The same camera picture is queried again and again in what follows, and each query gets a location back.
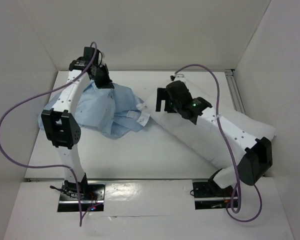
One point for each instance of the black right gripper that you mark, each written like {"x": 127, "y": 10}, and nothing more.
{"x": 163, "y": 99}

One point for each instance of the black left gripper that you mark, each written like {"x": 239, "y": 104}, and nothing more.
{"x": 106, "y": 83}

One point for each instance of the light blue pillowcase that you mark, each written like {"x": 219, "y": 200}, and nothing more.
{"x": 112, "y": 111}

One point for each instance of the white pillow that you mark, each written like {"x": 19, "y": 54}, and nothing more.
{"x": 208, "y": 145}

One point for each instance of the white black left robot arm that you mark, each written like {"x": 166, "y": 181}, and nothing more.
{"x": 60, "y": 125}

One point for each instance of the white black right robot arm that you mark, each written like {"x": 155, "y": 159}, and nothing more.
{"x": 237, "y": 146}

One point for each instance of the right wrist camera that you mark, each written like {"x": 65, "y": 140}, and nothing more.
{"x": 178, "y": 77}

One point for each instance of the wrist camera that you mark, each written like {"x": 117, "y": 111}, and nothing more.
{"x": 88, "y": 54}
{"x": 178, "y": 77}

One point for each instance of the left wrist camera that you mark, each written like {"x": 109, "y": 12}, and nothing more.
{"x": 88, "y": 54}

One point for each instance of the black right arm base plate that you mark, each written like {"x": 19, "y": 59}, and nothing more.
{"x": 208, "y": 196}

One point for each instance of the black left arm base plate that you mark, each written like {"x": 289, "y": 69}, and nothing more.
{"x": 92, "y": 200}

